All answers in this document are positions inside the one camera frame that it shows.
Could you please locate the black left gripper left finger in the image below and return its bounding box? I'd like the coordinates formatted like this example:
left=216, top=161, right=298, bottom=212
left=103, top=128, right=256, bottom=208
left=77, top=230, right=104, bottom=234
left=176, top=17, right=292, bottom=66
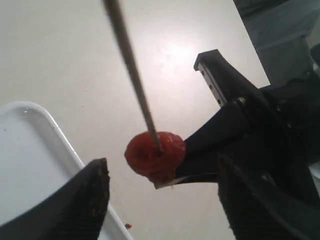
left=0, top=158, right=110, bottom=240

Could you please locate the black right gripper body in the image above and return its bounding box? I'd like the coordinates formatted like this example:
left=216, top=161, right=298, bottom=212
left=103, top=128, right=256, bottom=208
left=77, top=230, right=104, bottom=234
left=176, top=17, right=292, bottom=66
left=194, top=50, right=320, bottom=208

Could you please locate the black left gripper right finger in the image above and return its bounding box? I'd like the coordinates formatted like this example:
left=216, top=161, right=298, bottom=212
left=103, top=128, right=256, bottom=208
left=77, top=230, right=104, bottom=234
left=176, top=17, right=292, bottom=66
left=217, top=155, right=320, bottom=240

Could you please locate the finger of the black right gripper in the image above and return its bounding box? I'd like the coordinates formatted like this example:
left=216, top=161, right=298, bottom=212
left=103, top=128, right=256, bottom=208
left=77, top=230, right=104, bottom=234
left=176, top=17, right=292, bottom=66
left=184, top=102, right=248, bottom=162
left=153, top=162, right=219, bottom=189

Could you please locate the thin metal skewer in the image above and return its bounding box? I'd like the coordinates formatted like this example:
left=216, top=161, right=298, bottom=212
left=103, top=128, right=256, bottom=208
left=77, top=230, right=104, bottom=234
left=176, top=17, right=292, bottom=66
left=102, top=0, right=162, bottom=155

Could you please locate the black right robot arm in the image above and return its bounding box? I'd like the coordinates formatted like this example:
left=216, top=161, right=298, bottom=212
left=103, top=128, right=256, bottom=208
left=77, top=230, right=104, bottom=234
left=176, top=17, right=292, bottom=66
left=169, top=0, right=320, bottom=234

